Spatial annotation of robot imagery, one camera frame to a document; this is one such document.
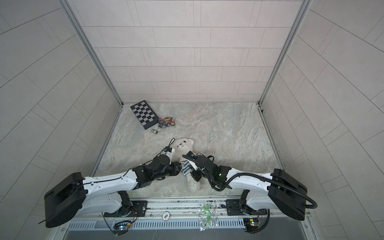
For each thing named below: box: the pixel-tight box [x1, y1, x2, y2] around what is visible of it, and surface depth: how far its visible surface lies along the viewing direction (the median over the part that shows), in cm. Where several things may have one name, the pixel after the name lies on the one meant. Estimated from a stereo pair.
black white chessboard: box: [130, 100, 159, 130], surface depth 107 cm
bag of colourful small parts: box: [158, 117, 176, 129], surface depth 104 cm
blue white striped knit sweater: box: [180, 160, 194, 176], surface depth 79 cm
